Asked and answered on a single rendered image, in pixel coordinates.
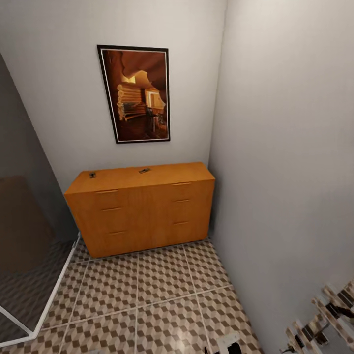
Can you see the cabinet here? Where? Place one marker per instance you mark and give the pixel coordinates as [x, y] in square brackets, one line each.
[121, 210]

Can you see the shower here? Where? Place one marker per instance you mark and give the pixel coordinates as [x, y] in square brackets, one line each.
[33, 335]

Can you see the picture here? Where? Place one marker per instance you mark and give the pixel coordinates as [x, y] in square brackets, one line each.
[136, 80]

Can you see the door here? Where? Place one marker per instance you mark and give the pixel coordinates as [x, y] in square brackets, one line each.
[9, 330]
[37, 227]

